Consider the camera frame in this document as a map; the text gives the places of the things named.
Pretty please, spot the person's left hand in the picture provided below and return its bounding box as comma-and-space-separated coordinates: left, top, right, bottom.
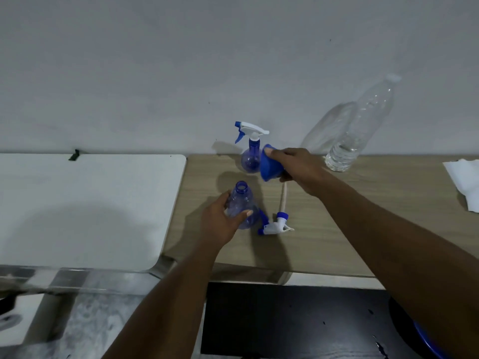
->
199, 190, 254, 249

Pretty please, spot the person's right hand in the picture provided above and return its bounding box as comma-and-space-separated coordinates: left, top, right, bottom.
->
264, 147, 333, 197

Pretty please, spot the blue plastic bottle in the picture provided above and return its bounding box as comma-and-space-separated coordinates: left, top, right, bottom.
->
225, 180, 261, 231

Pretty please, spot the blue plastic funnel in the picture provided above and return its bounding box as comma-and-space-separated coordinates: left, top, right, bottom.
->
259, 144, 286, 182

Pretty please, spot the person's right forearm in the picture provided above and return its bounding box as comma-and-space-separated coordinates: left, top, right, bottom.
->
315, 170, 479, 359

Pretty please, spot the person's left forearm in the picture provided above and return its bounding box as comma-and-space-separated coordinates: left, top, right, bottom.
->
102, 241, 227, 359

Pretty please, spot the blue spray bottle with trigger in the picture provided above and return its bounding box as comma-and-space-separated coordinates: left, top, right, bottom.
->
234, 121, 270, 174

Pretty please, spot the white spray trigger with tube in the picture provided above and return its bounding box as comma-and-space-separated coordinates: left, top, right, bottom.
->
257, 182, 295, 236

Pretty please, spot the clear plastic water bottle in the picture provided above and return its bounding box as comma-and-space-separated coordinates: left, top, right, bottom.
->
325, 73, 402, 172

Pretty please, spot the black wooden board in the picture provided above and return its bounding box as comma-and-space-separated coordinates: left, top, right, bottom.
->
200, 282, 423, 359

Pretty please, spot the white tissue paper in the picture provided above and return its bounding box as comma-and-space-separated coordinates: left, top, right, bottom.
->
443, 158, 479, 213

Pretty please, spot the black stool with blue rim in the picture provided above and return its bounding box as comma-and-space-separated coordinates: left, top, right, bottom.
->
388, 297, 454, 359

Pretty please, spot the grey metal table frame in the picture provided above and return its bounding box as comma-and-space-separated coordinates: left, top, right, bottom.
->
0, 255, 177, 348

